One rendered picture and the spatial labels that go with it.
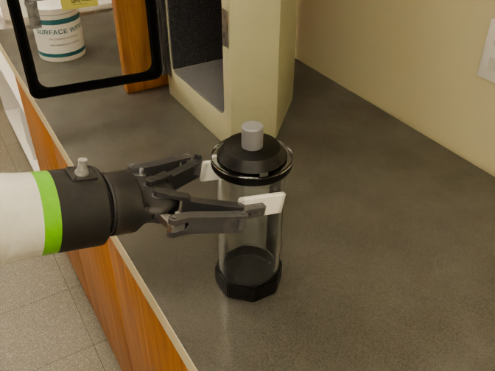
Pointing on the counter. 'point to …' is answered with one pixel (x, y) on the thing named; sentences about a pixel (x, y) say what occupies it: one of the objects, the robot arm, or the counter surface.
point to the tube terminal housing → (249, 68)
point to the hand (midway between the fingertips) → (247, 185)
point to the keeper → (225, 27)
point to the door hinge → (163, 37)
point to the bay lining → (194, 32)
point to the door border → (91, 80)
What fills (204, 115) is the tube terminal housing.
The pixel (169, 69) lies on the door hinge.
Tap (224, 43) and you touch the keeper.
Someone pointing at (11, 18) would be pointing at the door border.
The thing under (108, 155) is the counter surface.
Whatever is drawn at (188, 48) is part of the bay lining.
